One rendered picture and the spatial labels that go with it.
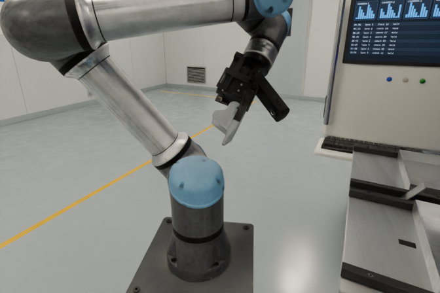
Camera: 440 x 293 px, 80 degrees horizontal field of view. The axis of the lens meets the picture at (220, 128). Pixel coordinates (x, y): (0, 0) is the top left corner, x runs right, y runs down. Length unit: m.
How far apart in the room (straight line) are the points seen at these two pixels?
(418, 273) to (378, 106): 0.91
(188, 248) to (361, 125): 1.07
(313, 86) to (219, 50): 2.38
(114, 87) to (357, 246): 0.60
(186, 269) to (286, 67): 5.70
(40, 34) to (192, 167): 0.35
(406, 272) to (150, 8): 0.63
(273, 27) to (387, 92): 0.86
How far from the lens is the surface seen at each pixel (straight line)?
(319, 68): 6.01
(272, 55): 0.63
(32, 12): 0.49
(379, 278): 0.57
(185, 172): 0.56
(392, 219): 0.77
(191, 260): 0.62
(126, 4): 0.47
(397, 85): 1.41
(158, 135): 0.63
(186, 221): 0.57
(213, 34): 6.77
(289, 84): 6.15
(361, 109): 1.42
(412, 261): 0.67
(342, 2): 1.34
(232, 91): 0.55
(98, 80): 0.60
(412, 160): 1.12
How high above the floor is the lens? 1.28
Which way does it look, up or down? 19 degrees down
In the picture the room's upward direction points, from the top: straight up
